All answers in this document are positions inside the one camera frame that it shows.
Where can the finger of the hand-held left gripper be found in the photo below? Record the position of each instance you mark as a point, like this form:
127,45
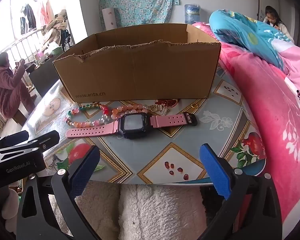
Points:
10,140
45,138

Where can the green cup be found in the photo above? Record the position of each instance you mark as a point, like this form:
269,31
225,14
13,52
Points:
57,50

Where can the dark hanging jacket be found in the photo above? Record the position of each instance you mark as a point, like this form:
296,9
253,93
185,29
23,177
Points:
27,17

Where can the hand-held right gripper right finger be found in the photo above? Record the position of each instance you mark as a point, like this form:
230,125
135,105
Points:
215,167

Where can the teal floral wall cloth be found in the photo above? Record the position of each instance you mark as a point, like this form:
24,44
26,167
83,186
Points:
140,0

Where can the pale pink roll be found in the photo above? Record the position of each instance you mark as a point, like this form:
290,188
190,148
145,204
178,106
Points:
108,17

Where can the square digital wrist watch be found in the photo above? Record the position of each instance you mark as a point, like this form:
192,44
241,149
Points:
132,125

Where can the dark cabinet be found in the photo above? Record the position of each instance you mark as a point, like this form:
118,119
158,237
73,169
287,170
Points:
43,80

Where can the person's left forearm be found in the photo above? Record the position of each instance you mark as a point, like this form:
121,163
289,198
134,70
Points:
10,205

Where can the gold hoop earring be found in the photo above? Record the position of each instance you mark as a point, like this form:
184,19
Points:
190,105

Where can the fruit print tablecloth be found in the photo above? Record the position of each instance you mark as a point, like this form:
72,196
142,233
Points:
210,120

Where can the blue water bottle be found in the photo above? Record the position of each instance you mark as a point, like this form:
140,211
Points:
192,12

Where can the pile of beige clothes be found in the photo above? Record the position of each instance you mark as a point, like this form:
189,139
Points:
55,25

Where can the blue printed quilt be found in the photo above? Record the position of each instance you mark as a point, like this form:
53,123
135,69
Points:
240,30

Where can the brown cardboard box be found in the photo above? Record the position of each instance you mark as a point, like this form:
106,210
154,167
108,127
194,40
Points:
140,75

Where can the wheelchair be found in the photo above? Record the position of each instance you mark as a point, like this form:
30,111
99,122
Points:
66,38

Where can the metal railing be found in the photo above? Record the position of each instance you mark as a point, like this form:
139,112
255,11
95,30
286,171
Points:
22,42

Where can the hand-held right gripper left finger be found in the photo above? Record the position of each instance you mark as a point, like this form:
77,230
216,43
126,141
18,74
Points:
85,166

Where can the pink hanging garment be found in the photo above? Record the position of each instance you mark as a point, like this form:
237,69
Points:
45,12

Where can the pink floral blanket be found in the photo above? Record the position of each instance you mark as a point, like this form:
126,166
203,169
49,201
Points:
265,100

